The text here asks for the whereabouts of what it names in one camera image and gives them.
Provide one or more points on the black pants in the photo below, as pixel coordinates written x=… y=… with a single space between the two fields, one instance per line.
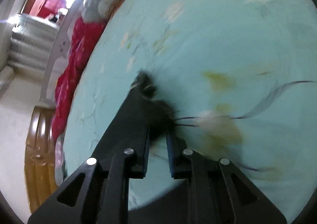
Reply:
x=138 y=112

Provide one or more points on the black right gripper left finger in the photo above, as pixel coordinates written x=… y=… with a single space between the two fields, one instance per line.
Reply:
x=97 y=192

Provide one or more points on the white headboard panel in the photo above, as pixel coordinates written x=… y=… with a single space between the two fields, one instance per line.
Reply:
x=60 y=48

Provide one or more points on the light blue floral bedsheet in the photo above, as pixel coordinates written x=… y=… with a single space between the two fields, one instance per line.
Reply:
x=239 y=74

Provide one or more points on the red blanket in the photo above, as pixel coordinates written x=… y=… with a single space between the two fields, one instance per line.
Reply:
x=85 y=36

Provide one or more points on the white radiator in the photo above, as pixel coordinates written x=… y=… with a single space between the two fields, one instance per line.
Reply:
x=31 y=42

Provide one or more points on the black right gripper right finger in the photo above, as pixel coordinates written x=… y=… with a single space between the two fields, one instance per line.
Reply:
x=218 y=191

